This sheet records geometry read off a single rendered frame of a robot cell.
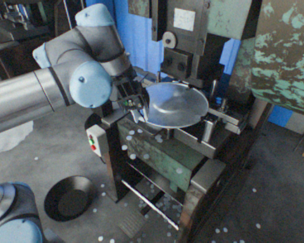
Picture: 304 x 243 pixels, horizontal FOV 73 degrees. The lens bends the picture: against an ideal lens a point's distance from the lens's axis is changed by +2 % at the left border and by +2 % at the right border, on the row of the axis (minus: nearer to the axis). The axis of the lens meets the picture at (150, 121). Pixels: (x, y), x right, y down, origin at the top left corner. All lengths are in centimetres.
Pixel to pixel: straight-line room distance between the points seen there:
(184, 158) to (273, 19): 58
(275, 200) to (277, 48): 137
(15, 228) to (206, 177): 57
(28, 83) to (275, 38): 35
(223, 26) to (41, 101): 45
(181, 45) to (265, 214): 115
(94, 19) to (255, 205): 137
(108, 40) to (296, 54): 36
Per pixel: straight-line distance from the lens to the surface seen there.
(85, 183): 148
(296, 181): 178
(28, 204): 76
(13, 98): 37
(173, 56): 71
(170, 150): 79
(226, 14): 58
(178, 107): 76
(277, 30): 29
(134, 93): 57
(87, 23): 50
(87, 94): 36
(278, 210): 158
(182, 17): 70
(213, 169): 77
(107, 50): 51
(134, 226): 116
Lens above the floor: 124
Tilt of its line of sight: 41 degrees down
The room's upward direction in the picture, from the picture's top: straight up
